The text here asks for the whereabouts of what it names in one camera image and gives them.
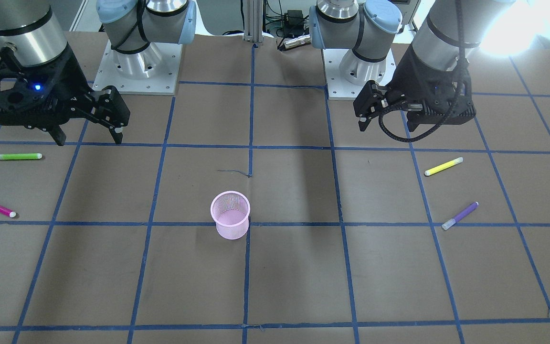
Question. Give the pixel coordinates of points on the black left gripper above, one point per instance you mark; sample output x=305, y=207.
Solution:
x=407, y=75

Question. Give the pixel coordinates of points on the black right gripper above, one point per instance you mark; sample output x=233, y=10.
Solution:
x=70, y=75

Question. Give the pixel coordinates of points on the purple pen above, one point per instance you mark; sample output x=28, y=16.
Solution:
x=459, y=216

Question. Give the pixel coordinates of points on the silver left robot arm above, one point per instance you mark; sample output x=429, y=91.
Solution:
x=450, y=32

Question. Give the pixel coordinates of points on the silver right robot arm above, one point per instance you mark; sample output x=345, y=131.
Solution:
x=31, y=30

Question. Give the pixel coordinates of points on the pink mesh cup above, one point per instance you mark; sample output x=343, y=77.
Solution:
x=230, y=211

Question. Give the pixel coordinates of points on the green pen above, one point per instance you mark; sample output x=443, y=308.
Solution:
x=21, y=157

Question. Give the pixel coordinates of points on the yellow pen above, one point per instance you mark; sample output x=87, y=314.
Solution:
x=443, y=166

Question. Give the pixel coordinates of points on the black power adapter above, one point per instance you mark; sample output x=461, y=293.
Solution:
x=293, y=19

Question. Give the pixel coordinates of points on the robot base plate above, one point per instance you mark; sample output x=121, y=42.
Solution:
x=346, y=74
x=151, y=72

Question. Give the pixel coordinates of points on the aluminium frame post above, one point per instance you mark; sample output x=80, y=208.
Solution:
x=253, y=14

